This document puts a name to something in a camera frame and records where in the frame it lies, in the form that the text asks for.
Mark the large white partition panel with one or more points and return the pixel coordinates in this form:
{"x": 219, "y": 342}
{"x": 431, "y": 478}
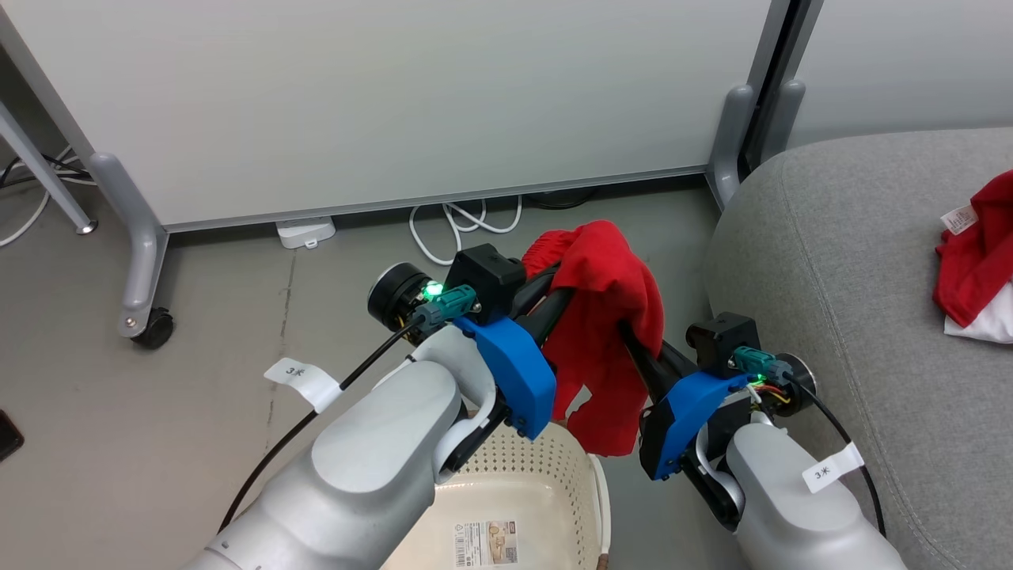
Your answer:
{"x": 396, "y": 95}

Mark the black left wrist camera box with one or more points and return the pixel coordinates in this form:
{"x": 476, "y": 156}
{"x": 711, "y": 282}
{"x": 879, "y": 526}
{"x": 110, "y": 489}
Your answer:
{"x": 487, "y": 277}

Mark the red garment with striped trim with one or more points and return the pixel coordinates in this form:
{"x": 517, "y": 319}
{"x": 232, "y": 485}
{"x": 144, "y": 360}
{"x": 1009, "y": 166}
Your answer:
{"x": 977, "y": 253}

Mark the black caster wheel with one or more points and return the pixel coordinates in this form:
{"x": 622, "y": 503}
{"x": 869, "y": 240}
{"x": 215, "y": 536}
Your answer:
{"x": 155, "y": 329}

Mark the plain red garment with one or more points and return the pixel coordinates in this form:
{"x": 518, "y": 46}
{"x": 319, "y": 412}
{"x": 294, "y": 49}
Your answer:
{"x": 601, "y": 317}

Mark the flat black object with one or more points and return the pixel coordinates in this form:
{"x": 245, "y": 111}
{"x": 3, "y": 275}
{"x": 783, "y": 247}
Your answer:
{"x": 8, "y": 435}

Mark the paper label sticker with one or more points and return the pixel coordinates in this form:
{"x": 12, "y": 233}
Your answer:
{"x": 485, "y": 543}

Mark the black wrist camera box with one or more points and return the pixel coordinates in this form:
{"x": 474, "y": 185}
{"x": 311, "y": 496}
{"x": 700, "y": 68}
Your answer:
{"x": 487, "y": 277}
{"x": 720, "y": 340}

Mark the white garment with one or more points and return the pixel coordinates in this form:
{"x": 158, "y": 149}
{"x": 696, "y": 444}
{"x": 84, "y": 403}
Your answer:
{"x": 989, "y": 321}

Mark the cream plastic laundry basket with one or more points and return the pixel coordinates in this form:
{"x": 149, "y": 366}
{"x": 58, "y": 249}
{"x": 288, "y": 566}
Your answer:
{"x": 530, "y": 491}

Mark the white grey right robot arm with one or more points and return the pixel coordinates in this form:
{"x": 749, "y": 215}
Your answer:
{"x": 791, "y": 499}

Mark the grey partition leg with caster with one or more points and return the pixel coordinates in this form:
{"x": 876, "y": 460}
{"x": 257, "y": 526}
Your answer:
{"x": 138, "y": 237}

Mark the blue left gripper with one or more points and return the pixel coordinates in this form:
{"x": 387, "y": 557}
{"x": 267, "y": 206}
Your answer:
{"x": 522, "y": 380}

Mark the white power adapter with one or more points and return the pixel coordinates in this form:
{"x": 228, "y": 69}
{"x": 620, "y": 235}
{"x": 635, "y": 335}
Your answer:
{"x": 305, "y": 231}

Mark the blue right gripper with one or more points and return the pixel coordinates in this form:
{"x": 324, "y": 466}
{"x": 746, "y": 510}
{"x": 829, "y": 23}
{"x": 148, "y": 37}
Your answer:
{"x": 684, "y": 416}

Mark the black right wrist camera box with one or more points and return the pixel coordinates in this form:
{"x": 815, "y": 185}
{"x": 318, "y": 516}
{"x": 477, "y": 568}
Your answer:
{"x": 720, "y": 340}

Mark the grey metal table leg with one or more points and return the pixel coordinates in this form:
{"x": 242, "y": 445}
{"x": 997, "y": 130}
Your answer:
{"x": 43, "y": 178}

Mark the grey fabric sofa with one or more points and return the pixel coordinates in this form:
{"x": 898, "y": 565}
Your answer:
{"x": 878, "y": 301}

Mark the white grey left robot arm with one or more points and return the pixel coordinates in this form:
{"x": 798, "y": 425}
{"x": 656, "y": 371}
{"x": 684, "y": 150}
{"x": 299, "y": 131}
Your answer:
{"x": 372, "y": 459}

